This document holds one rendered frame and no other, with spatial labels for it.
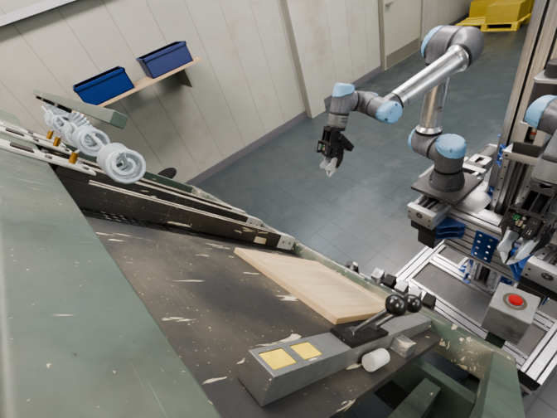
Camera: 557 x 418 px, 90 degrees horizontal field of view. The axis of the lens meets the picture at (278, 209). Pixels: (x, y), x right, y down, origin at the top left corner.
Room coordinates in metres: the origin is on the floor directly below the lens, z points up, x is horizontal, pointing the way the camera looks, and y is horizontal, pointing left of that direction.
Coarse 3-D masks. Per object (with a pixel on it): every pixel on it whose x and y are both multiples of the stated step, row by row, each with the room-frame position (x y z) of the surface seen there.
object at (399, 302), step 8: (392, 296) 0.24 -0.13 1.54; (400, 296) 0.24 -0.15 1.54; (392, 304) 0.23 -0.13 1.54; (400, 304) 0.22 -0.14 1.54; (384, 312) 0.23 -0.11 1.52; (392, 312) 0.22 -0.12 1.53; (400, 312) 0.22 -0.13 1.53; (368, 320) 0.24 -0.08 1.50; (376, 320) 0.23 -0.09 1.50; (352, 328) 0.24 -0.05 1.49; (360, 328) 0.23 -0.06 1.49; (352, 336) 0.23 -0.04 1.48
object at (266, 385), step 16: (400, 320) 0.36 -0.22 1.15; (416, 320) 0.38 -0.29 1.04; (320, 336) 0.23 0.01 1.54; (256, 352) 0.17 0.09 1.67; (288, 352) 0.18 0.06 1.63; (336, 352) 0.19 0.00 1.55; (352, 352) 0.20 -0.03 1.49; (368, 352) 0.22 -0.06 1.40; (256, 368) 0.15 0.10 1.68; (272, 368) 0.15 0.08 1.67; (288, 368) 0.15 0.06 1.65; (304, 368) 0.15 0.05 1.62; (320, 368) 0.16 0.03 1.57; (336, 368) 0.18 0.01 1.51; (256, 384) 0.14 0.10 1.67; (272, 384) 0.13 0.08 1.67; (288, 384) 0.14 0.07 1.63; (304, 384) 0.15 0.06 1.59; (256, 400) 0.13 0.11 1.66; (272, 400) 0.12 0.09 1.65
